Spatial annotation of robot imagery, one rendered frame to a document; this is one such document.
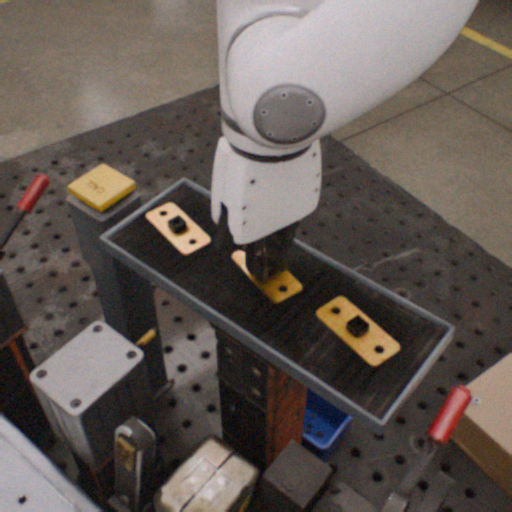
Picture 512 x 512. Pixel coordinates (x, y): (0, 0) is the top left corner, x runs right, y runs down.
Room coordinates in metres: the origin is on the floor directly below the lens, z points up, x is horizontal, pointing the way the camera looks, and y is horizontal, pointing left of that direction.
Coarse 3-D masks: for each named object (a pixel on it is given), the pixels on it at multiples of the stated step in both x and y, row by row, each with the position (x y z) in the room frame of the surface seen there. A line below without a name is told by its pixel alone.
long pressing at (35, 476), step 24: (0, 432) 0.35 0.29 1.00; (0, 456) 0.33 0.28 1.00; (24, 456) 0.33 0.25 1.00; (0, 480) 0.30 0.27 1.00; (24, 480) 0.30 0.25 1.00; (48, 480) 0.30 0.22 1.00; (0, 504) 0.27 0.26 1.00; (24, 504) 0.27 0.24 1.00; (48, 504) 0.27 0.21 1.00; (72, 504) 0.27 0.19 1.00; (96, 504) 0.27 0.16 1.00
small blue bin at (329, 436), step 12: (312, 396) 0.56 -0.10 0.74; (312, 408) 0.56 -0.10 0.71; (324, 408) 0.54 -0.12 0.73; (336, 408) 0.53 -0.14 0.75; (312, 420) 0.54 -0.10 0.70; (324, 420) 0.54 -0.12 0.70; (336, 420) 0.53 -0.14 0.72; (348, 420) 0.49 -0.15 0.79; (312, 432) 0.51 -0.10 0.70; (324, 432) 0.51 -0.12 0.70; (336, 432) 0.47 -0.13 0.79; (312, 444) 0.45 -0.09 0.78; (324, 444) 0.49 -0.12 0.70; (336, 444) 0.48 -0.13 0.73; (324, 456) 0.45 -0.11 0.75
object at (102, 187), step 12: (96, 168) 0.64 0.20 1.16; (108, 168) 0.64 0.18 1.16; (84, 180) 0.61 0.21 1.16; (96, 180) 0.61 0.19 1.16; (108, 180) 0.61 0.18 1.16; (120, 180) 0.61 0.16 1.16; (72, 192) 0.60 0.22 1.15; (84, 192) 0.59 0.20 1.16; (96, 192) 0.59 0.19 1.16; (108, 192) 0.59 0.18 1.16; (120, 192) 0.59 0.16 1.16; (96, 204) 0.57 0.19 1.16; (108, 204) 0.57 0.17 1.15
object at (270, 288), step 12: (240, 252) 0.48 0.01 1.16; (240, 264) 0.47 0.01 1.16; (252, 276) 0.45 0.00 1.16; (276, 276) 0.45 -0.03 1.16; (288, 276) 0.45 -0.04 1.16; (264, 288) 0.43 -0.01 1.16; (276, 288) 0.43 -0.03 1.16; (288, 288) 0.43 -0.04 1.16; (300, 288) 0.43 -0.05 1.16; (276, 300) 0.41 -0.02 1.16
